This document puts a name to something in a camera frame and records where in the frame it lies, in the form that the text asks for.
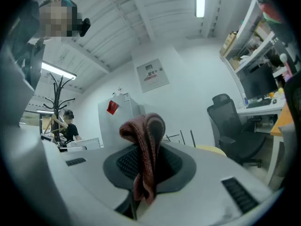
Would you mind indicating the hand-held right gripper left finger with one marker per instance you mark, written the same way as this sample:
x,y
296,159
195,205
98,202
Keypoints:
x,y
94,173

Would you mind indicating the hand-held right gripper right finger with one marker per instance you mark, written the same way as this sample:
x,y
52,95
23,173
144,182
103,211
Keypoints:
x,y
200,185

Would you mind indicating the brown cloth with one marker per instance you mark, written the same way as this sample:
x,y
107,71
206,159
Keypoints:
x,y
150,149

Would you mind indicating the round wooden side table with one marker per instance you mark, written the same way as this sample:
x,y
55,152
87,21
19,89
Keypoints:
x,y
211,149

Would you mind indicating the silver refrigerator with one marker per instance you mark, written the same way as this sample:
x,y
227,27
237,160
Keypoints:
x,y
117,126

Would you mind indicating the red paper decoration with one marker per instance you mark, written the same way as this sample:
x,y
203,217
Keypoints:
x,y
112,107

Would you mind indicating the black office chair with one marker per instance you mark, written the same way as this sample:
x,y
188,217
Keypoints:
x,y
225,121

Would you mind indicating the white blue label sticker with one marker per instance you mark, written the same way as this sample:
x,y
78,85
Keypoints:
x,y
126,98

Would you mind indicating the black coat rack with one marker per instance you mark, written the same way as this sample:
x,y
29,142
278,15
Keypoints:
x,y
57,98

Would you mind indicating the white toy figure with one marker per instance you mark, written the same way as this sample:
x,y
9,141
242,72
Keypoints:
x,y
120,90

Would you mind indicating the white desk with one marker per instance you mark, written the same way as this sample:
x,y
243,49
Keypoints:
x,y
258,110

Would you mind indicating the black keyboard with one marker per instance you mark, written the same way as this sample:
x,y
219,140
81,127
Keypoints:
x,y
258,103

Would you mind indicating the orange wooden desk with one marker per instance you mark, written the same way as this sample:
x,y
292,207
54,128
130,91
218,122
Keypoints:
x,y
282,123

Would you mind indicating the ceiling tube light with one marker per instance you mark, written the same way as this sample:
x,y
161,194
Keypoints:
x,y
58,70
200,1

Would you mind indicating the black computer mouse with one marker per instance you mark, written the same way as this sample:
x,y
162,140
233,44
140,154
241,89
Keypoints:
x,y
274,101

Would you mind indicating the white electrical panel box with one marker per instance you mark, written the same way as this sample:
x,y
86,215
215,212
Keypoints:
x,y
152,75

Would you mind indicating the black monitor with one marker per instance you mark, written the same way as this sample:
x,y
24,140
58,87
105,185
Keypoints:
x,y
258,83

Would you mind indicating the cardboard box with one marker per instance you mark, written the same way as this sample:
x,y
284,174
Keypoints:
x,y
229,42

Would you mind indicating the white shelving unit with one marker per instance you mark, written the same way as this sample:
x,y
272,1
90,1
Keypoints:
x,y
258,49

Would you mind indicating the person's black shirt torso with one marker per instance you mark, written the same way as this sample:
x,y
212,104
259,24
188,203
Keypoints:
x,y
23,32

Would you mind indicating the person's head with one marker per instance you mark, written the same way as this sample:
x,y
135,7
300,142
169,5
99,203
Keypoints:
x,y
58,18

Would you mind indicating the black head-worn camera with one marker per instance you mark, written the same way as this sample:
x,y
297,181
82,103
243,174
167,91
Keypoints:
x,y
85,27

